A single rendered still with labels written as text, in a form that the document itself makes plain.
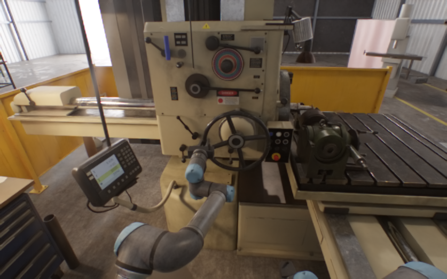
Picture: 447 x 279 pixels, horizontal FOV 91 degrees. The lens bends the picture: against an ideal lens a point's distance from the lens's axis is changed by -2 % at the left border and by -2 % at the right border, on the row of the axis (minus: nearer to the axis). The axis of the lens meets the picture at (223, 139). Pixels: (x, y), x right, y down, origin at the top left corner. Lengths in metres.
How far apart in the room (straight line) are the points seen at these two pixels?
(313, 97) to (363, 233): 2.72
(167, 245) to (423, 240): 1.58
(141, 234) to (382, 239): 1.44
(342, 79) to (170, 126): 3.15
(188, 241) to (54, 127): 1.87
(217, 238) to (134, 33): 1.91
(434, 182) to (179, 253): 1.62
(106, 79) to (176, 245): 3.99
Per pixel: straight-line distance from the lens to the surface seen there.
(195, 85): 1.30
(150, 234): 0.77
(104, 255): 2.55
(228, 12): 1.97
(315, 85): 4.00
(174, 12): 2.04
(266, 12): 1.97
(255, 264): 2.26
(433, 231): 2.03
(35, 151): 3.66
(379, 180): 1.74
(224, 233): 2.15
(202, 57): 1.34
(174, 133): 1.54
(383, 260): 1.67
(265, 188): 2.01
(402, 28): 7.26
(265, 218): 1.99
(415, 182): 1.85
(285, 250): 2.32
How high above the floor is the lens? 1.89
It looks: 28 degrees down
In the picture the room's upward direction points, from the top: 1 degrees counter-clockwise
